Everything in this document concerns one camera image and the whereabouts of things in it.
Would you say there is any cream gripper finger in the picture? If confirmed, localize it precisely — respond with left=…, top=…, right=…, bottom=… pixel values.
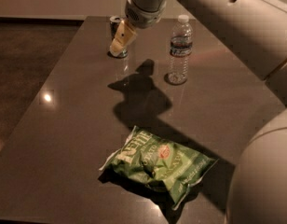
left=110, top=19, right=137, bottom=57

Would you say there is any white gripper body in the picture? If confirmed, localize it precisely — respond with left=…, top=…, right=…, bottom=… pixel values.
left=125, top=0, right=166, bottom=29

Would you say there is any silver redbull can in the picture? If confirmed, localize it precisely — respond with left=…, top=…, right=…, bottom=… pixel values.
left=109, top=16, right=128, bottom=59

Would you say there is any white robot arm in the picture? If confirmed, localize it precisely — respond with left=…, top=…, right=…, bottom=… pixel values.
left=121, top=0, right=287, bottom=224

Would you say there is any green jalapeno chip bag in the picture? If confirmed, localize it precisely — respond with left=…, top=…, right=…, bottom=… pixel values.
left=100, top=126, right=216, bottom=210

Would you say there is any clear plastic water bottle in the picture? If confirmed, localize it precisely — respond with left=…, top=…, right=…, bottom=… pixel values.
left=167, top=15, right=193, bottom=85

